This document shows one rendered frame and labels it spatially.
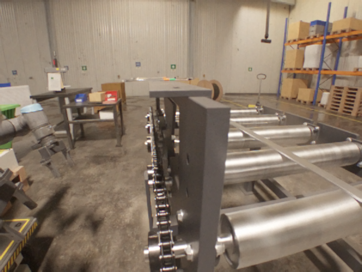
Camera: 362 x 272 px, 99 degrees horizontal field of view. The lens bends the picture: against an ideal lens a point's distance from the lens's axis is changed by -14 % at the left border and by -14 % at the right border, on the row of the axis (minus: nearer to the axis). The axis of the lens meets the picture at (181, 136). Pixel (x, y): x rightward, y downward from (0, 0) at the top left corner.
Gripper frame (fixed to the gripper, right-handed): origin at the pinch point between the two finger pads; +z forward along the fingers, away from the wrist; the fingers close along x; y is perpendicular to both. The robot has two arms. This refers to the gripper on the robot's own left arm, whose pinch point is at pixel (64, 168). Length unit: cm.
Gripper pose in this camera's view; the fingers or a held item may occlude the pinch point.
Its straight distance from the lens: 102.6
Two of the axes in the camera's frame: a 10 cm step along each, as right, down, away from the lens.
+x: -0.3, -2.2, 9.8
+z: 4.1, 8.9, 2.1
